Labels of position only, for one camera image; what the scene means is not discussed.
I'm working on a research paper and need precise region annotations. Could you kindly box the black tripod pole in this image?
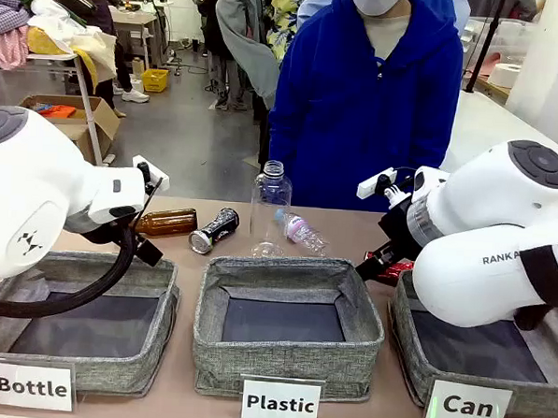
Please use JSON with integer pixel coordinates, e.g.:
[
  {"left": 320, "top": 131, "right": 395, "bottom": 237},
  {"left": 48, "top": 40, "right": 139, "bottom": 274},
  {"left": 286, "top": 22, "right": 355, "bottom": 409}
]
[{"left": 463, "top": 0, "right": 509, "bottom": 95}]

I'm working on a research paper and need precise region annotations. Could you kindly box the person in grey hoodie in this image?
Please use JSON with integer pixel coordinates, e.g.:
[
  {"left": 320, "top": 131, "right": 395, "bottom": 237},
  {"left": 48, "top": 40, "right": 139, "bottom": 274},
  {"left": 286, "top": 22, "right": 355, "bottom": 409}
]
[{"left": 209, "top": 0, "right": 286, "bottom": 114}]

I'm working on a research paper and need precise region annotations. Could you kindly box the open cardboard box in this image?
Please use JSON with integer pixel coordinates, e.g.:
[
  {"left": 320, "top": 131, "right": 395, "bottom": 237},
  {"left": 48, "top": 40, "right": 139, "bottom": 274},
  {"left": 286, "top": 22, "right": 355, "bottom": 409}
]
[{"left": 17, "top": 93, "right": 122, "bottom": 166}]

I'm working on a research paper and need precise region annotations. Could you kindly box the brown glass bottle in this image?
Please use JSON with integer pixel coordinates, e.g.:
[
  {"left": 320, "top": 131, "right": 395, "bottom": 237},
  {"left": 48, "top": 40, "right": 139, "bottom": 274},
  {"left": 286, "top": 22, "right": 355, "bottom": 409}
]
[{"left": 134, "top": 204, "right": 199, "bottom": 240}]

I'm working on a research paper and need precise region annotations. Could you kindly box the small crushed water bottle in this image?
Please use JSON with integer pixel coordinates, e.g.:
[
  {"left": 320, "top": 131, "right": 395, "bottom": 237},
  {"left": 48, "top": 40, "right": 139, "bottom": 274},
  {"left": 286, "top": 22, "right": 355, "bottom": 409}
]
[{"left": 271, "top": 207, "right": 331, "bottom": 257}]

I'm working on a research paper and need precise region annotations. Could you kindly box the yellow plastic crate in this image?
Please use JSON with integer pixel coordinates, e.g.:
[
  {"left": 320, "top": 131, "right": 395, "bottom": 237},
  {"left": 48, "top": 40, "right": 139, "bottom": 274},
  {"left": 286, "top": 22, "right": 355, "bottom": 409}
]
[{"left": 141, "top": 67, "right": 170, "bottom": 94}]

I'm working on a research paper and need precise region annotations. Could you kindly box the orange cloth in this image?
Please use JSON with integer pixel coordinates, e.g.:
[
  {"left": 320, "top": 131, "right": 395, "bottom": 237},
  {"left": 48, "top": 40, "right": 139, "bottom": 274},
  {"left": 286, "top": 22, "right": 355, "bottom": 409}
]
[{"left": 38, "top": 104, "right": 78, "bottom": 120}]

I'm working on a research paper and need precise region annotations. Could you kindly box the red crushed can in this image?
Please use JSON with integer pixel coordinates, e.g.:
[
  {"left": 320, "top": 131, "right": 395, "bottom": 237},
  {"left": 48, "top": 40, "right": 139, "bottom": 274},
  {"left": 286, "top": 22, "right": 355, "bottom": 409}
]
[{"left": 362, "top": 250, "right": 416, "bottom": 287}]

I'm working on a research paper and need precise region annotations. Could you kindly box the pink cloth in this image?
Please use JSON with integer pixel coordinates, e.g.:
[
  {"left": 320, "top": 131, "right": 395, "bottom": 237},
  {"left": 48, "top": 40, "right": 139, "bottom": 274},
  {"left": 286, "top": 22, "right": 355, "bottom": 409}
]
[{"left": 0, "top": 23, "right": 31, "bottom": 72}]

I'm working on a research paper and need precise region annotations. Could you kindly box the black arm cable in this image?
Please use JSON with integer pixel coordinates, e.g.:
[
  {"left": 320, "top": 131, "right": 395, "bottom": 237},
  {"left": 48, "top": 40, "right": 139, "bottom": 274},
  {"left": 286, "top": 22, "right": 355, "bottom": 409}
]
[{"left": 0, "top": 212, "right": 139, "bottom": 324}]

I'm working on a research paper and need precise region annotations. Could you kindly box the person in yellow floral shirt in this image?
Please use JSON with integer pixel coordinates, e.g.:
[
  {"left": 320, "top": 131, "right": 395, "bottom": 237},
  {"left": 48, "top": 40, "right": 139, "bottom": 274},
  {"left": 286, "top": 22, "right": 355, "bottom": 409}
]
[{"left": 263, "top": 0, "right": 319, "bottom": 65}]

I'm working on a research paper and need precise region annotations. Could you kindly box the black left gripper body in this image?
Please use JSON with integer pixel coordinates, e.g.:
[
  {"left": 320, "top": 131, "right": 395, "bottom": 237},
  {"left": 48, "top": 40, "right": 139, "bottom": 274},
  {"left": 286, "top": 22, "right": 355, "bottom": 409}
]
[{"left": 64, "top": 209, "right": 142, "bottom": 249}]

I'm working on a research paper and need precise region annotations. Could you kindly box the white Plastic sign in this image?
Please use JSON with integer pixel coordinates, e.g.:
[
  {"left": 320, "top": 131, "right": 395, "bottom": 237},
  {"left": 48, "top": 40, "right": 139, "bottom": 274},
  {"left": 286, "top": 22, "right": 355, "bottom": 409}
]
[{"left": 238, "top": 374, "right": 325, "bottom": 418}]

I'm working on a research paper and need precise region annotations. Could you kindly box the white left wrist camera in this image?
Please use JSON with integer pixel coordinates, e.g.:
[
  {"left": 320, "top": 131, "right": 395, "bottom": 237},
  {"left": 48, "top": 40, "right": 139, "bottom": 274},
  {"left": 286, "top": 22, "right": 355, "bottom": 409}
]
[{"left": 129, "top": 153, "right": 172, "bottom": 191}]

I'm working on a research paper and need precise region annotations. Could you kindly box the black crushed can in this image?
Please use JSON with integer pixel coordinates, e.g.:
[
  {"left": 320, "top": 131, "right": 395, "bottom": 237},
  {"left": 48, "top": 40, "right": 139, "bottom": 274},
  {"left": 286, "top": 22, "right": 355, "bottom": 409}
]
[{"left": 187, "top": 206, "right": 241, "bottom": 257}]

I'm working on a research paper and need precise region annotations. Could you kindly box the white tissue roll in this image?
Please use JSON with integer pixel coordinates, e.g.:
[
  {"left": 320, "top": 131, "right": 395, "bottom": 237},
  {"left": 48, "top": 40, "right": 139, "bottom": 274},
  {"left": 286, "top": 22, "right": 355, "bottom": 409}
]
[{"left": 489, "top": 62, "right": 524, "bottom": 91}]

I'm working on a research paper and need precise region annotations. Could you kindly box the large white table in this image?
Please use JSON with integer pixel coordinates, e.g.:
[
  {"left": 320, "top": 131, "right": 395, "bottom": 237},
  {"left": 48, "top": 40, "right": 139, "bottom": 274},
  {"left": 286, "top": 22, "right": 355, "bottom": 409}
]
[{"left": 440, "top": 89, "right": 558, "bottom": 206}]

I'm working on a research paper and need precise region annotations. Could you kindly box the white Can sign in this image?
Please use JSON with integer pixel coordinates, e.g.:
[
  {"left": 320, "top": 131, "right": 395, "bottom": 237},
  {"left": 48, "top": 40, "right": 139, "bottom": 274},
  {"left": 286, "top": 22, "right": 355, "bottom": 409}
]
[{"left": 424, "top": 378, "right": 515, "bottom": 418}]

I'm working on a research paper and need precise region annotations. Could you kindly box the grey basket behind Bottle sign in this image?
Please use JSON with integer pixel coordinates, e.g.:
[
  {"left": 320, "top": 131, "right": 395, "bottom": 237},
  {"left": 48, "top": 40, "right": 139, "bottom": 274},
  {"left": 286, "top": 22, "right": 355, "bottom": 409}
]
[{"left": 0, "top": 246, "right": 183, "bottom": 399}]

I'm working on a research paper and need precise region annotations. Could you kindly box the large clear plastic bottle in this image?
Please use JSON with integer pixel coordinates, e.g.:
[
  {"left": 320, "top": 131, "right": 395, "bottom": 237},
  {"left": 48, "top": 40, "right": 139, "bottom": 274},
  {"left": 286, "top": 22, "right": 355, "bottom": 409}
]
[{"left": 248, "top": 158, "right": 295, "bottom": 260}]

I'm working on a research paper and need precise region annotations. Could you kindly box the white Bottle sign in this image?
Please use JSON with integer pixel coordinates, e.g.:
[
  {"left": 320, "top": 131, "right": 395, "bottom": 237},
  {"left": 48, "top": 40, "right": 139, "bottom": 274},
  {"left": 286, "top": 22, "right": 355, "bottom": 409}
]
[{"left": 0, "top": 357, "right": 79, "bottom": 413}]

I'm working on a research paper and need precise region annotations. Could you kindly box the white cloth pile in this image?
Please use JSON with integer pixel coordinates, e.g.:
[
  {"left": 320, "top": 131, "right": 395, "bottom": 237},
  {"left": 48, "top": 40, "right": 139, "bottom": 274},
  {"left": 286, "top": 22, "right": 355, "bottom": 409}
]
[{"left": 24, "top": 0, "right": 122, "bottom": 80}]

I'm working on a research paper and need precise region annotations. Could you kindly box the white face mask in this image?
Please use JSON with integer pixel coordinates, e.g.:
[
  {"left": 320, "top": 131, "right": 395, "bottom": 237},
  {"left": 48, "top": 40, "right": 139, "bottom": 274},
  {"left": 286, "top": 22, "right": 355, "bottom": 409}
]
[{"left": 345, "top": 0, "right": 407, "bottom": 19}]

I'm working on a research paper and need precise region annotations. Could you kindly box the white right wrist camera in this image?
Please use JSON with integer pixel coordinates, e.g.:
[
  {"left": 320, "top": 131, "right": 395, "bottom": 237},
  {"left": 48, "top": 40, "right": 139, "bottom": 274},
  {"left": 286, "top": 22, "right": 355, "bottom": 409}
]
[{"left": 356, "top": 165, "right": 399, "bottom": 201}]

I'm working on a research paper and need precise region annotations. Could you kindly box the grey basket behind Can sign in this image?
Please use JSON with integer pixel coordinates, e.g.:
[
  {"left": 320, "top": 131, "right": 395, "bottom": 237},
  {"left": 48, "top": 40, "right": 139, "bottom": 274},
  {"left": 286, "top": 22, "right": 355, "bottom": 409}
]
[{"left": 382, "top": 269, "right": 558, "bottom": 418}]

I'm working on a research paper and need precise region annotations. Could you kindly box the white table with clothes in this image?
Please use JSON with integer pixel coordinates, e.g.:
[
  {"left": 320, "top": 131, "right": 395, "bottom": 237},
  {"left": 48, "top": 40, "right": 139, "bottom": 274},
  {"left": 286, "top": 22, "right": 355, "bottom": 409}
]
[{"left": 0, "top": 47, "right": 122, "bottom": 167}]

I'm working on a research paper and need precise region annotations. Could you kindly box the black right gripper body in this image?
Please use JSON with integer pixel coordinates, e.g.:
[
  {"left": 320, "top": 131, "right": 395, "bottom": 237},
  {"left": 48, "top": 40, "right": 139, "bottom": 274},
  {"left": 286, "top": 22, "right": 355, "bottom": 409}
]
[{"left": 375, "top": 195, "right": 430, "bottom": 274}]

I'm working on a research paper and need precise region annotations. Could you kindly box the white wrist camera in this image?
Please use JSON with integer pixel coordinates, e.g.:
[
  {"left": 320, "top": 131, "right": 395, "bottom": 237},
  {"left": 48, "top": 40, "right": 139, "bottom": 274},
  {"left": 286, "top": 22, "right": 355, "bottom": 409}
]
[
  {"left": 129, "top": 153, "right": 172, "bottom": 191},
  {"left": 356, "top": 165, "right": 399, "bottom": 201}
]

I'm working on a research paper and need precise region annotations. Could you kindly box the person in blue hoodie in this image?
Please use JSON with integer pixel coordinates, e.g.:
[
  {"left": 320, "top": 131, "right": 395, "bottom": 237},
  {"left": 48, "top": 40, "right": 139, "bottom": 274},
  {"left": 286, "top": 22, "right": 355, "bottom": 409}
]
[{"left": 264, "top": 0, "right": 467, "bottom": 217}]

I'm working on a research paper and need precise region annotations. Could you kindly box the grey basket behind Plastic sign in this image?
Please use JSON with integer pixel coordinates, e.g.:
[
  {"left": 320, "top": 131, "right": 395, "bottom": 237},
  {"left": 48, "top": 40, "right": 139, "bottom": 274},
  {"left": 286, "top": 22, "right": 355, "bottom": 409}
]
[{"left": 189, "top": 250, "right": 390, "bottom": 406}]

